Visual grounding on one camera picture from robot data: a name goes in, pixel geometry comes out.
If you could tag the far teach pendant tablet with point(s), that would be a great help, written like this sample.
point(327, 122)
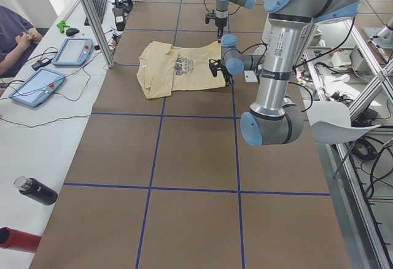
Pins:
point(73, 52)

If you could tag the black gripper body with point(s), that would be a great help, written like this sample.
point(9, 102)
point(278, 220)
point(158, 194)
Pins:
point(220, 23)
point(225, 73)

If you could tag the near teach pendant tablet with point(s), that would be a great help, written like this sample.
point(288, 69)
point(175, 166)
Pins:
point(38, 87)

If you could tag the black cylindrical bottle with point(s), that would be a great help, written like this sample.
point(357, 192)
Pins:
point(34, 189)

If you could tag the cream printed t-shirt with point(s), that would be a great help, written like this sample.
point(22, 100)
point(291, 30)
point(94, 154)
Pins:
point(164, 68)

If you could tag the black computer mouse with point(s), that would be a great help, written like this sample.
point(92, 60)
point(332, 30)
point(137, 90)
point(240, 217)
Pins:
point(72, 31)

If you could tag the grey aluminium frame post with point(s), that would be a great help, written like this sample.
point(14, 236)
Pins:
point(95, 24)

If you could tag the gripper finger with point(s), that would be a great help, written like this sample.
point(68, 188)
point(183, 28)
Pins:
point(220, 32)
point(228, 81)

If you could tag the teach pendant tablet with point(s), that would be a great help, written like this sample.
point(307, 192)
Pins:
point(38, 87)
point(73, 52)

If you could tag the black keyboard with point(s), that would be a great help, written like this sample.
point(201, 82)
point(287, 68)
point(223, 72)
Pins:
point(100, 8)

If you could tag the seated person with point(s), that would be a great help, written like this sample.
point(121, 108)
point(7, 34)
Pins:
point(19, 38)

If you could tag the green plastic object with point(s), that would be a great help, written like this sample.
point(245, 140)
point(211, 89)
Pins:
point(62, 26)

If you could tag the red cylinder bottle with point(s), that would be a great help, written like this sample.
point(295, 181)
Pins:
point(18, 240)

